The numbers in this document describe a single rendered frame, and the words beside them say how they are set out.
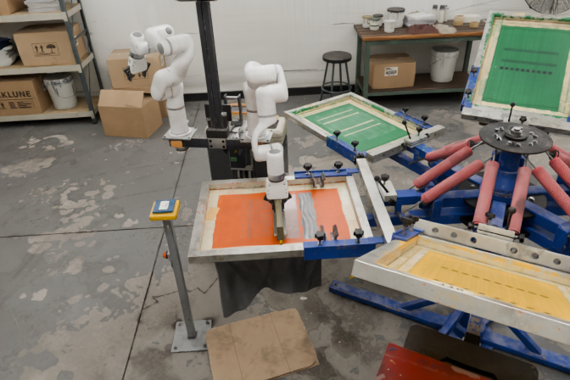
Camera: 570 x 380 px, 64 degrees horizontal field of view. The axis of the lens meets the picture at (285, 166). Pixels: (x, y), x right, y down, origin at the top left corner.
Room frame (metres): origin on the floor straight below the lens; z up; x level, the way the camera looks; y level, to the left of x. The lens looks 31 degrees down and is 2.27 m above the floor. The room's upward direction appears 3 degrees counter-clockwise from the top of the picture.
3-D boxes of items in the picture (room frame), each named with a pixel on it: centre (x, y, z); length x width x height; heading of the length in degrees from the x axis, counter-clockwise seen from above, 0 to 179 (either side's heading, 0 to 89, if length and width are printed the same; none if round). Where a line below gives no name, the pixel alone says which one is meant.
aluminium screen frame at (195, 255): (1.74, 0.03, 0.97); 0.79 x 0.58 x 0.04; 92
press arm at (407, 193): (1.75, -0.53, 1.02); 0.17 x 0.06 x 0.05; 92
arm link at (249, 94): (2.23, 0.14, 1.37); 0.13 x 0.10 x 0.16; 102
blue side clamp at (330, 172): (2.02, -0.20, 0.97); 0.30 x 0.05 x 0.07; 92
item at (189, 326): (1.84, 0.60, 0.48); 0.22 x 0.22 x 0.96; 2
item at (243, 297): (1.53, 0.08, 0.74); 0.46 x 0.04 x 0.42; 92
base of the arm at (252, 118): (2.24, 0.14, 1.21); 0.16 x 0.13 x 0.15; 170
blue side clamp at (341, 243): (1.47, -0.21, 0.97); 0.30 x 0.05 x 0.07; 92
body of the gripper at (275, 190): (1.74, 0.04, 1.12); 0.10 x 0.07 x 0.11; 92
